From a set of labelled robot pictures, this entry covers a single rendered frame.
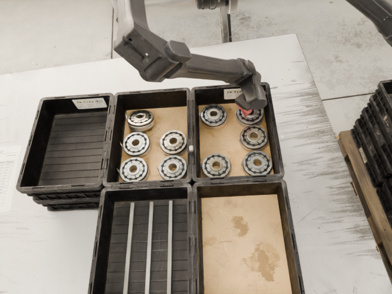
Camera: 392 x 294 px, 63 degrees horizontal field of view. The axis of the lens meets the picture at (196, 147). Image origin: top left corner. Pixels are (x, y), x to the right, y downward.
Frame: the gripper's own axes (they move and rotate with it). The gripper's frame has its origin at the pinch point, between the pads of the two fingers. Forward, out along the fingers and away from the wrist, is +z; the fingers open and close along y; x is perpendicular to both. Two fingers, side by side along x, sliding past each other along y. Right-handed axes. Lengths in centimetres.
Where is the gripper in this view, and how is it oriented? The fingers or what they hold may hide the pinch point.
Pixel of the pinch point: (249, 110)
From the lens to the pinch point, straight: 126.4
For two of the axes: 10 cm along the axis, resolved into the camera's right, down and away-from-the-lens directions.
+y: 7.4, -6.2, 2.5
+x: -6.6, -6.2, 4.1
